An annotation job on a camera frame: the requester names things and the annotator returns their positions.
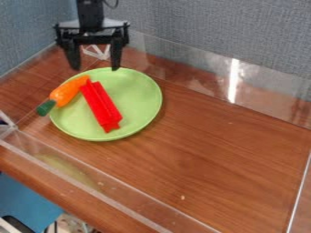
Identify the orange toy carrot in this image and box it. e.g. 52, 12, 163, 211
36, 75, 90, 117

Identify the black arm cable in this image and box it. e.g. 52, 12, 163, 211
103, 0, 120, 10

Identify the green plate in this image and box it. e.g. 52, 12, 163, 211
50, 67, 163, 141

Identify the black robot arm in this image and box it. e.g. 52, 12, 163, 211
54, 0, 130, 71

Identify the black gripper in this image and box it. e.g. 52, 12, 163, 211
54, 18, 130, 71

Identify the blue box under table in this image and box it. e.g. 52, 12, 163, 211
0, 173, 63, 233

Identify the red star-shaped bar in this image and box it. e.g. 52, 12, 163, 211
80, 80, 123, 133

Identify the clear acrylic enclosure wall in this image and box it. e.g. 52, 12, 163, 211
0, 33, 311, 233

